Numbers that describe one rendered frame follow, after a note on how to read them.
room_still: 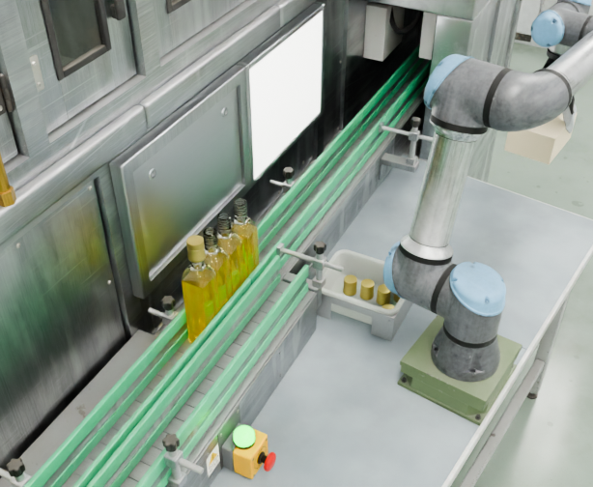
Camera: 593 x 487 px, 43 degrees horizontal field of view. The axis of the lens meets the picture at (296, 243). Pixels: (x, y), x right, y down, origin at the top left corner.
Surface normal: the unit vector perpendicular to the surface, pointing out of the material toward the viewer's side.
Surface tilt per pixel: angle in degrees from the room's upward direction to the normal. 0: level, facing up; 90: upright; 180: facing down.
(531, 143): 90
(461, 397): 90
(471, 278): 6
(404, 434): 0
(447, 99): 76
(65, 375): 89
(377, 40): 90
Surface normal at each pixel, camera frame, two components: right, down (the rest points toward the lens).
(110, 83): 0.89, 0.29
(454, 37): -0.45, 0.56
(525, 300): 0.00, -0.78
